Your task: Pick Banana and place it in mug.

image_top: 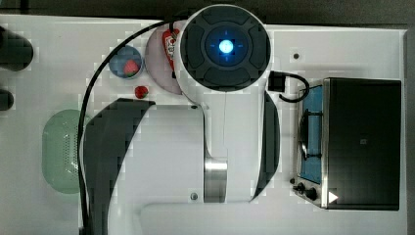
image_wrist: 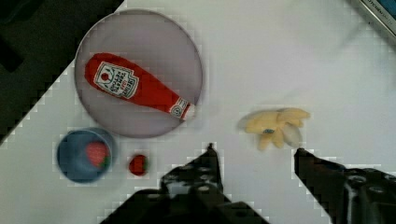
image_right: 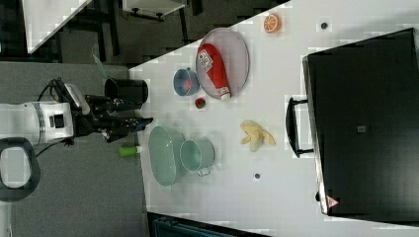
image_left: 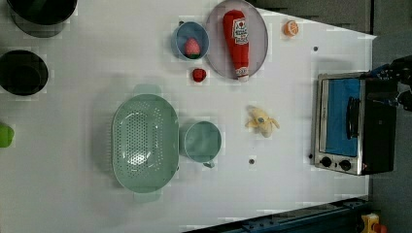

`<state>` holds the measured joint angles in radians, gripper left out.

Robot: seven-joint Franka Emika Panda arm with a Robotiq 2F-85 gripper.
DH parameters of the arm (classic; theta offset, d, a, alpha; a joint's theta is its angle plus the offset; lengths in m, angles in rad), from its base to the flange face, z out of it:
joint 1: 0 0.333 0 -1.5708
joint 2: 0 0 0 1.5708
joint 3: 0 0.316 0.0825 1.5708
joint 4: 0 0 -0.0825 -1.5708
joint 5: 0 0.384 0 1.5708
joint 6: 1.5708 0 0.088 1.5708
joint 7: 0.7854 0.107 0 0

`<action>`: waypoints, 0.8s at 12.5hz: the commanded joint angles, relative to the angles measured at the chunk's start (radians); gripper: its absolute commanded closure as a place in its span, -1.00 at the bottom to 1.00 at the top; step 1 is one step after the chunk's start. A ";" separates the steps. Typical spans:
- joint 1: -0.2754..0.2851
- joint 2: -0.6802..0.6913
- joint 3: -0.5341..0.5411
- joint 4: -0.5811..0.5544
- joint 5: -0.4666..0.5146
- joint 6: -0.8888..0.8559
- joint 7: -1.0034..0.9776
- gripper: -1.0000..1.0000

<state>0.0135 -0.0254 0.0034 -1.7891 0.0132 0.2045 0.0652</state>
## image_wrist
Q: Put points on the blue bowl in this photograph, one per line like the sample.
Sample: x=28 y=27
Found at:
x=72 y=159

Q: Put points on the grey round plate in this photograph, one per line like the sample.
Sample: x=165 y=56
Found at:
x=155 y=43

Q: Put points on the strawberry in blue bowl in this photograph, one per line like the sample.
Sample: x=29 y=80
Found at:
x=98 y=154

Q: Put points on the strawberry on table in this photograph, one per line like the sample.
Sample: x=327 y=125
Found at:
x=138 y=165

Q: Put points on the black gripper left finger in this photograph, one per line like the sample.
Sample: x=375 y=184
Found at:
x=203 y=170

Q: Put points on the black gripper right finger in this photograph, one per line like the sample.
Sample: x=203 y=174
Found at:
x=349 y=196

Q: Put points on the red plush ketchup bottle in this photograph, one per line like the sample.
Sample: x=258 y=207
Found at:
x=129 y=82

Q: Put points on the silver toaster oven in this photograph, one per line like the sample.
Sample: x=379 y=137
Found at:
x=380 y=13

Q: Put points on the yellow plush banana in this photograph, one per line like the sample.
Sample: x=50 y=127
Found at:
x=277 y=127

